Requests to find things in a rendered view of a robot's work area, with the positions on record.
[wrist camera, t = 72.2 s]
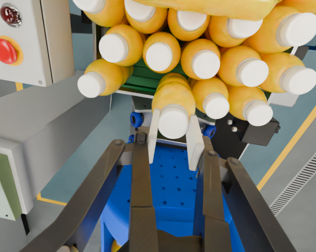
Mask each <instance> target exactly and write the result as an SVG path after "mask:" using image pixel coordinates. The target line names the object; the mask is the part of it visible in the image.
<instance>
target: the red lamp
mask: <svg viewBox="0 0 316 252"><path fill-rule="evenodd" d="M0 16H1V18H2V19H3V20H4V21H5V22H6V23H8V24H11V25H15V24H17V23H18V20H19V18H18V15H17V13H16V11H15V10H14V9H13V8H12V7H10V6H2V7H1V8H0Z"/></svg>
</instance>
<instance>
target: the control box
mask: <svg viewBox="0 0 316 252"><path fill-rule="evenodd" d="M3 6H9V7H11V8H13V9H14V10H15V11H16V13H17V16H18V22H17V24H9V23H6V22H5V21H4V20H3V19H2V18H1V16H0V39H4V40H7V41H8V42H10V43H11V44H12V45H13V47H14V48H15V50H16V53H17V60H16V62H15V63H13V64H6V63H3V62H1V61H0V80H6V81H12V82H18V83H24V84H30V85H35V86H41V87H47V86H50V85H52V84H54V83H57V82H60V81H62V80H65V79H67V78H70V77H72V76H74V75H75V66H74V54H73V42H72V31H71V19H70V8H69V0H0V8H1V7H3Z"/></svg>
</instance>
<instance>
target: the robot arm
mask: <svg viewBox="0 0 316 252"><path fill-rule="evenodd" d="M159 117H160V109H159V108H155V109H154V111H153V116H152V121H151V125H150V127H148V126H141V127H140V128H139V130H138V131H137V132H135V134H134V142H132V143H125V141H123V140H121V139H115V140H113V141H111V143H110V144H109V145H108V147H107V148H106V150H105V151H104V152H103V154H102V155H101V157H100V158H99V159H98V161H97V162H96V164H95V165H94V166H93V168H92V169H91V171H90V172H89V173H88V175H87V176H86V178H85V179H84V180H83V182H82V183H81V185H80V186H79V187H78V189H77V190H76V192H75V193H74V194H73V196H72V197H71V199H70V200H69V201H68V203H67V204H66V206H65V207H64V208H63V210H62V211H61V213H60V214H59V216H58V217H57V218H56V220H55V221H54V222H53V223H52V224H50V225H49V226H48V227H47V228H46V229H44V230H43V231H42V232H41V233H40V234H39V235H37V236H36V237H35V238H34V239H33V240H32V241H30V242H29V243H28V244H27V245H26V246H25V247H23V248H22V249H21V250H20V251H19V252H83V251H84V249H85V247H86V245H87V244H88V242H89V239H90V237H91V235H92V233H93V231H94V229H95V227H96V225H97V223H98V220H99V218H100V216H101V214H102V212H103V210H104V208H105V206H106V204H107V201H108V199H109V197H110V195H111V193H112V191H113V189H114V187H115V185H116V182H117V180H118V178H119V176H120V174H121V172H122V170H123V168H124V165H131V184H130V203H129V223H128V239H127V242H126V243H125V244H124V245H123V246H122V247H121V248H120V249H119V250H118V251H117V252H233V251H232V243H231V234H230V227H229V224H228V222H225V214H224V204H223V196H224V198H225V201H226V204H227V206H228V209H229V211H230V214H231V216H232V219H233V222H234V224H235V227H236V229H237V232H238V235H239V237H240V240H241V242H242V245H243V248H244V250H245V252H297V251H296V249H295V247H294V246H293V244H292V243H291V241H290V239H289V238H288V236H287V235H286V233H285V231H284V230H283V228H282V227H281V225H280V223H279V222H278V220H277V219H276V217H275V215H274V214H273V212H272V211H271V209H270V207H269V206H268V204H267V203H266V201H265V199H264V198H263V196H262V195H261V193H260V191H259V190H258V188H257V187H256V185H255V183H254V182H253V180H252V179H251V177H250V175H249V174H248V172H247V171H246V169H245V167H244V166H243V164H242V163H241V162H240V161H239V160H238V159H236V158H234V157H229V158H227V160H225V159H222V158H220V157H219V155H218V153H217V152H215V151H214V149H213V146H212V143H211V140H210V138H209V137H208V136H204V135H202V134H201V130H200V126H199V122H198V118H197V116H196V114H192V115H190V119H189V127H188V130H187V132H186V144H187V155H188V165H189V169H190V171H197V169H198V168H199V169H198V172H197V175H196V177H195V178H197V181H196V194H195V207H194V220H193V232H192V235H189V236H181V237H177V236H174V235H172V234H170V233H168V232H165V231H163V230H160V229H157V224H156V213H155V207H154V206H153V198H152V186H151V174H150V164H152V163H153V159H154V152H155V146H156V140H157V133H158V125H159Z"/></svg>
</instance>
